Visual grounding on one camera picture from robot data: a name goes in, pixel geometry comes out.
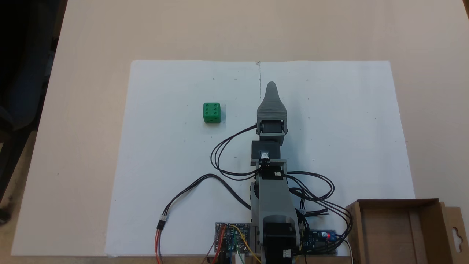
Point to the blue circuit board red LED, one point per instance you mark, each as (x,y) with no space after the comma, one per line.
(318,240)

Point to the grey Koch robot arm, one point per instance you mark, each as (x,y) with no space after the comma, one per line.
(273,198)

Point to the brown cardboard box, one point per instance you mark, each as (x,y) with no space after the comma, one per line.
(388,227)

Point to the grey ridged fixed gripper finger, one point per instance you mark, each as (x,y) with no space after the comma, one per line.
(271,106)

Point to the white paper sheet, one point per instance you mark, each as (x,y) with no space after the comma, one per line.
(348,128)
(176,146)

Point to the green dice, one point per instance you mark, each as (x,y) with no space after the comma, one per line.
(211,112)

